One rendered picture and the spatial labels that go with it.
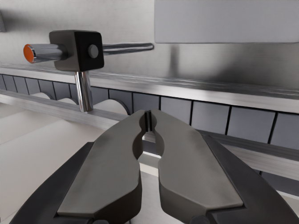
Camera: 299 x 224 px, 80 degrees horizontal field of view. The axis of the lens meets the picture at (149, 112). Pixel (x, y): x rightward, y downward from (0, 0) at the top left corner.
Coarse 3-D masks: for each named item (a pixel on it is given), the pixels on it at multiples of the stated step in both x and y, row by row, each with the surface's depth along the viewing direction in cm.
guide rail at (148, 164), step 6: (144, 156) 22; (150, 156) 22; (144, 162) 21; (150, 162) 21; (156, 162) 21; (144, 168) 21; (150, 168) 21; (156, 168) 20; (156, 174) 21; (288, 198) 16; (294, 204) 16; (294, 210) 15
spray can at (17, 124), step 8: (24, 112) 22; (32, 112) 23; (0, 120) 20; (8, 120) 20; (16, 120) 21; (24, 120) 21; (32, 120) 22; (40, 120) 23; (48, 120) 23; (56, 120) 24; (0, 128) 19; (8, 128) 20; (16, 128) 20; (24, 128) 21; (32, 128) 22; (0, 136) 19; (8, 136) 19; (16, 136) 20
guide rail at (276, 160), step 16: (0, 96) 22; (16, 96) 21; (32, 96) 21; (48, 112) 18; (64, 112) 17; (80, 112) 16; (96, 112) 16; (112, 112) 16; (224, 144) 11; (240, 144) 11; (256, 144) 11; (256, 160) 10; (272, 160) 10; (288, 160) 9; (288, 176) 10
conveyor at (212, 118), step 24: (72, 96) 28; (96, 96) 26; (120, 96) 24; (144, 96) 22; (168, 96) 23; (192, 120) 20; (216, 120) 19; (240, 120) 18; (264, 120) 17; (288, 120) 16; (144, 144) 25; (288, 144) 17; (288, 192) 18
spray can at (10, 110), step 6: (42, 96) 30; (48, 96) 30; (0, 102) 26; (0, 108) 25; (6, 108) 25; (12, 108) 25; (18, 108) 26; (0, 114) 24; (6, 114) 25; (12, 114) 25
